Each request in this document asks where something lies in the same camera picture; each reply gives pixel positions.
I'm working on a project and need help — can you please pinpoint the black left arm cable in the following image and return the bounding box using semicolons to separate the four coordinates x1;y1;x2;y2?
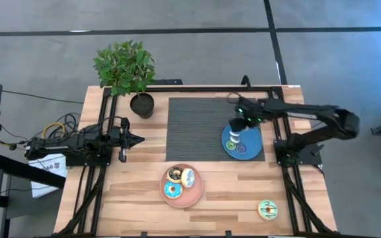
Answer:
97;115;125;133

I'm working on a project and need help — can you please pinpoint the black plant pot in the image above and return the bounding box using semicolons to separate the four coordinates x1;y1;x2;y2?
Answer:
130;93;155;120

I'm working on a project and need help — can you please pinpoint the white donut with blue splotches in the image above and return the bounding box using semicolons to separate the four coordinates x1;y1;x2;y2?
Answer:
228;130;241;144

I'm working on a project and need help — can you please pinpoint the yellow cable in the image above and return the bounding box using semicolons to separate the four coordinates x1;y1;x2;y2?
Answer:
41;122;66;139

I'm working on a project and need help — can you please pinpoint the grey woven mat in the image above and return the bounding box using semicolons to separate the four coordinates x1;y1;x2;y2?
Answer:
165;97;266;163

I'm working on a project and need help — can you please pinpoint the white donut with blue swirls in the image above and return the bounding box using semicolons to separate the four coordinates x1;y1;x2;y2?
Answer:
181;168;196;189

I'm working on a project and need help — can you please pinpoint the pink plate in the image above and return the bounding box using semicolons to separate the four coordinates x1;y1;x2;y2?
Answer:
159;163;204;209

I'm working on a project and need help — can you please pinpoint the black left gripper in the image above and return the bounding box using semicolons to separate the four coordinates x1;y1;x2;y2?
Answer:
110;117;146;163

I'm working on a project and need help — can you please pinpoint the pale green donut dark squiggle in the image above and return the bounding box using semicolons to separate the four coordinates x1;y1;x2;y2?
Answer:
257;199;279;221

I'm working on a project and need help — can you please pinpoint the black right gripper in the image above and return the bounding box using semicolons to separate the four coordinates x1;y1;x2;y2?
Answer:
229;98;267;134

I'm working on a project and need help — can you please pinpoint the green leafy plant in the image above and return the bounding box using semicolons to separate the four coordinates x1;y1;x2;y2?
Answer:
93;39;157;97

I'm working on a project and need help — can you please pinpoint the blue iced donut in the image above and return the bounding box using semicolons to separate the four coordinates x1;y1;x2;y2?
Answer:
163;180;184;200

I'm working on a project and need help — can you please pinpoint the blue plate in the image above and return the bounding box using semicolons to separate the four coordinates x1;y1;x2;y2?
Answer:
221;124;263;161

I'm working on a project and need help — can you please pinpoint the chocolate iced donut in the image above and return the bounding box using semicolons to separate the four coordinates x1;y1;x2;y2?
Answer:
166;167;185;184

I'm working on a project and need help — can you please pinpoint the white paper sheet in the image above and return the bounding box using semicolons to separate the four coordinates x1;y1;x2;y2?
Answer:
28;153;68;199

